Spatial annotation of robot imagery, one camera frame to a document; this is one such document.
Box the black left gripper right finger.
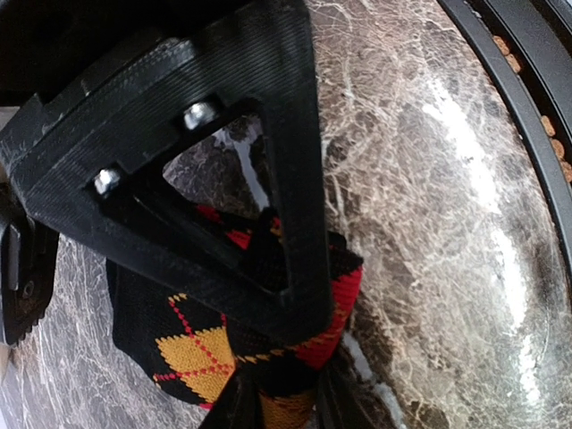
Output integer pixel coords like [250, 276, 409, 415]
[316, 361, 389, 429]

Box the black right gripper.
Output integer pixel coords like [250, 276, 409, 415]
[1, 1, 333, 345]

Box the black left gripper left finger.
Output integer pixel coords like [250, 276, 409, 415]
[199, 373, 264, 429]

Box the black red yellow argyle sock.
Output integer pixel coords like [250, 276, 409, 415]
[106, 232, 363, 428]

